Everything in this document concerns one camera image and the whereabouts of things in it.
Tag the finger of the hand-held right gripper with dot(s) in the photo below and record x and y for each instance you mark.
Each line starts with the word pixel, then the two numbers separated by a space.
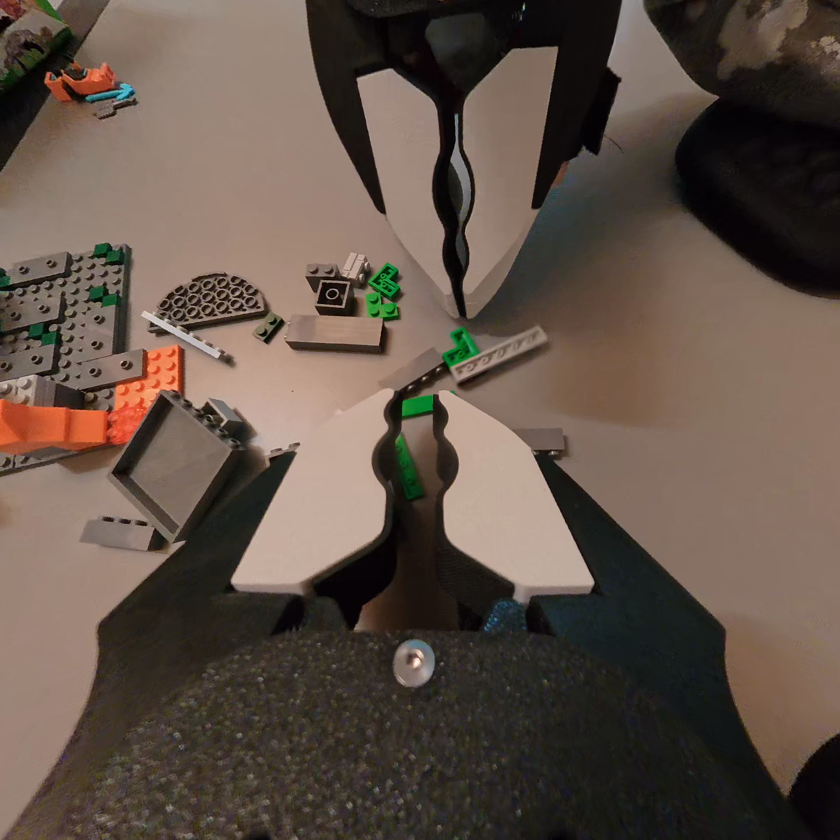
pixel 400 158
pixel 505 171

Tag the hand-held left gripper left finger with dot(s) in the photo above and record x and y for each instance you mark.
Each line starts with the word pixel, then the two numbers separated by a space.
pixel 315 525

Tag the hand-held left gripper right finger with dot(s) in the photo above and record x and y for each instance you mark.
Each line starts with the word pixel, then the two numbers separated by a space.
pixel 519 525

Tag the green lego corner piece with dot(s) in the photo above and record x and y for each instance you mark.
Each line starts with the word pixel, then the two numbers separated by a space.
pixel 462 348

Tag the person's right forearm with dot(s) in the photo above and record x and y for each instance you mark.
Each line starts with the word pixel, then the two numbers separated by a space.
pixel 748 40

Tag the green lego plate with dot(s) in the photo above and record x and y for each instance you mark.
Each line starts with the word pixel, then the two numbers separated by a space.
pixel 418 407
pixel 410 466

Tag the small light grey lego piece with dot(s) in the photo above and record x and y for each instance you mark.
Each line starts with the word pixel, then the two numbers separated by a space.
pixel 227 418

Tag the light grey holed lego plate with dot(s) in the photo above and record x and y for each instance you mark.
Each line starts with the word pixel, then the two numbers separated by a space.
pixel 505 352

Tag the dark grey long lego brick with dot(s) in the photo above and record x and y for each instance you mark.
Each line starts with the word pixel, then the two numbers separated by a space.
pixel 335 332

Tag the orange lego plate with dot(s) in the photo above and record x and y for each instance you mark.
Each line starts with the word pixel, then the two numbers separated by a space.
pixel 147 387

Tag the thin light grey lego plate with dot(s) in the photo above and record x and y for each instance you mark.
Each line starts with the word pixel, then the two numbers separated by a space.
pixel 187 335

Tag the dark grey half-round lego plate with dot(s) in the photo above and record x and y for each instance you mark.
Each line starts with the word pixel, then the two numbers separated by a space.
pixel 210 302

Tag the orange lego slope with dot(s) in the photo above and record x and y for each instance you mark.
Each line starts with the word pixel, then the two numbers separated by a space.
pixel 53 427

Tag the light blue lego piece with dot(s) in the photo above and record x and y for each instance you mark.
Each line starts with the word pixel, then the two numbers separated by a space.
pixel 116 99

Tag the grey lego baseplate build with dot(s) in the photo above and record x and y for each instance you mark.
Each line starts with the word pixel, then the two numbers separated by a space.
pixel 72 309

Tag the small orange lego piece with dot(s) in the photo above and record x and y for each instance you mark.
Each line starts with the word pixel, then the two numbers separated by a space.
pixel 76 82

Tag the lego set box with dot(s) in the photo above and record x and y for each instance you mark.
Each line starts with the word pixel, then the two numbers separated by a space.
pixel 26 40

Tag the dark grey lego window frame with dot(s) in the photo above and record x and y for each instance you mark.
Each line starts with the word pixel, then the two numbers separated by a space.
pixel 177 460

